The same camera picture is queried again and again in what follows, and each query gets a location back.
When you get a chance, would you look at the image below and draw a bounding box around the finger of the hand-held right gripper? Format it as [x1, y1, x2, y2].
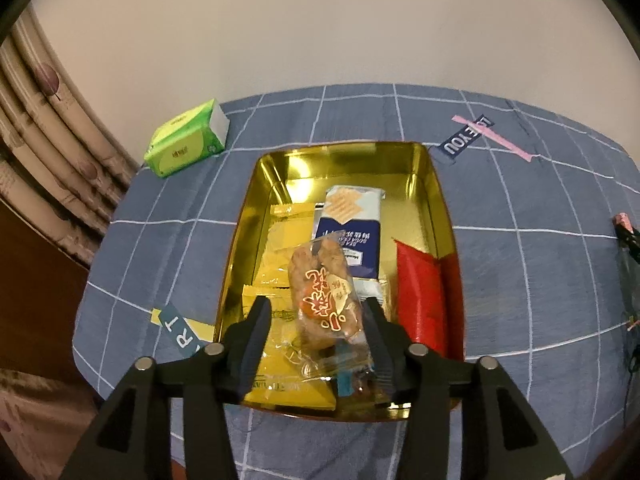
[616, 222, 640, 266]

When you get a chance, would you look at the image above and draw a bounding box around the yellow packet with silver seam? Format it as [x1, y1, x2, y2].
[257, 204, 326, 291]

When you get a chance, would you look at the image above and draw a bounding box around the white and navy cracker packet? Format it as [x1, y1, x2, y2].
[311, 185, 396, 311]

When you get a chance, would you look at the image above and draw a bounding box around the red snack packet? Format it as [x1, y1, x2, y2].
[392, 238, 463, 361]

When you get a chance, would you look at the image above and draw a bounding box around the brown wooden cabinet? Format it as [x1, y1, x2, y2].
[0, 200, 91, 376]

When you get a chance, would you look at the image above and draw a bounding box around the yellow printed snack packet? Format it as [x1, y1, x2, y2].
[241, 284, 337, 411]

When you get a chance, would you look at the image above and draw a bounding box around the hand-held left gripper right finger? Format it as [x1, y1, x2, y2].
[363, 296, 575, 480]

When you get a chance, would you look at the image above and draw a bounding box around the blue candy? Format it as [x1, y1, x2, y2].
[334, 360, 353, 398]

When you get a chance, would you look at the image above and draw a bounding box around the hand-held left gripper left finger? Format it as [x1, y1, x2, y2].
[60, 296, 273, 480]

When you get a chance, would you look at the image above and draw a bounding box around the dark red tin box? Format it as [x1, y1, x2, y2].
[215, 141, 467, 423]

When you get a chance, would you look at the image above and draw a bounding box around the beige patterned curtain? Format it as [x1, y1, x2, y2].
[0, 7, 138, 266]

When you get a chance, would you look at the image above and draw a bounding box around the clear nut bag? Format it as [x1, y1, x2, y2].
[350, 360, 391, 406]
[280, 230, 373, 376]

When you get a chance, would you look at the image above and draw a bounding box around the green tissue pack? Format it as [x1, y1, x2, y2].
[143, 99, 231, 179]

